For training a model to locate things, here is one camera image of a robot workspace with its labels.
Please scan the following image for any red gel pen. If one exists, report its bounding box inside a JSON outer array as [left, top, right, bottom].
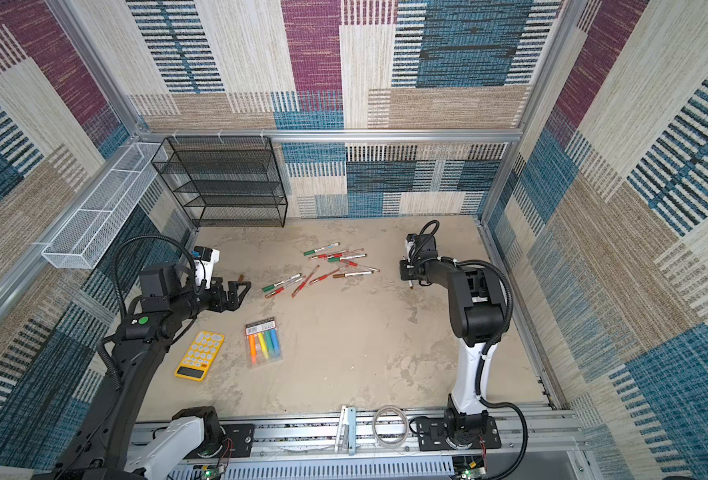
[[264, 277, 305, 299], [308, 248, 364, 260], [309, 267, 342, 285], [340, 259, 381, 272]]

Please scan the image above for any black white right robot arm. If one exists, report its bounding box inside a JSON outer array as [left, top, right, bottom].
[[399, 219, 529, 451]]

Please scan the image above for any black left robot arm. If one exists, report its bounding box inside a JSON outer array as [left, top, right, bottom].
[[46, 237, 251, 479]]

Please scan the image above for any red gel pen diagonal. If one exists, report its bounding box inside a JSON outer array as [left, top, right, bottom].
[[291, 265, 320, 298]]

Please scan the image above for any green marker left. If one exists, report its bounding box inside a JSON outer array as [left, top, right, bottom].
[[262, 273, 303, 293]]

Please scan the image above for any highlighter pack in clear case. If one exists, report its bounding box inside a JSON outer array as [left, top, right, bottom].
[[244, 317, 282, 368]]

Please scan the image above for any yellow calculator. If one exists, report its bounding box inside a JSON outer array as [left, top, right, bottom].
[[174, 331, 224, 382]]

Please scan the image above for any green marker top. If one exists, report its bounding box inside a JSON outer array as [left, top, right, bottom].
[[303, 242, 341, 257]]

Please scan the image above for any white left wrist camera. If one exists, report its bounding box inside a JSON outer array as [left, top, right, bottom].
[[192, 246, 220, 289]]

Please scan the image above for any black wire mesh shelf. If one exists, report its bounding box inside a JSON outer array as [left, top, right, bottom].
[[151, 136, 288, 228]]

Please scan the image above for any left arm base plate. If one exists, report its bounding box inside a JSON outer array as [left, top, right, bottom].
[[214, 423, 256, 461]]

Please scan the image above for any white wire mesh basket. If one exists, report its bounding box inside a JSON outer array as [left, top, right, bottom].
[[42, 142, 159, 270]]

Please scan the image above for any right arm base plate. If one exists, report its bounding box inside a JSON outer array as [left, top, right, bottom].
[[409, 411, 502, 451]]

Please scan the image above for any coiled clear cable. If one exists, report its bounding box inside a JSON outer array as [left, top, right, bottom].
[[371, 405, 409, 448]]

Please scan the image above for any metal bracket on rail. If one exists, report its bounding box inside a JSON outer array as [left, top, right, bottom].
[[334, 405, 357, 456]]

